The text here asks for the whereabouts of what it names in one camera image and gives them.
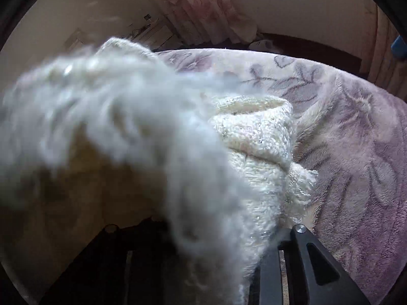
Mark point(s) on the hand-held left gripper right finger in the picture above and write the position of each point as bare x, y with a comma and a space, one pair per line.
299, 260

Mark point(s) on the floral purple blanket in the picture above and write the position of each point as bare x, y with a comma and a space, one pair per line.
349, 133

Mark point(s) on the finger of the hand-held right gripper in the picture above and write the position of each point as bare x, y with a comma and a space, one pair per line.
400, 47

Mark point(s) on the pink patterned curtain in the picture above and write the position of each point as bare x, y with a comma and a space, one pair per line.
203, 6

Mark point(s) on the white tweed jacket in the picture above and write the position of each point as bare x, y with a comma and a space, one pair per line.
143, 133

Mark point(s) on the white nightstand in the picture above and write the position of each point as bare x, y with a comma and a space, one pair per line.
152, 36

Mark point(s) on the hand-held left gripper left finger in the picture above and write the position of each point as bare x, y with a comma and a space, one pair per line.
111, 260

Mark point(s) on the white slipper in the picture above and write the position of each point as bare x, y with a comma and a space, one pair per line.
260, 45

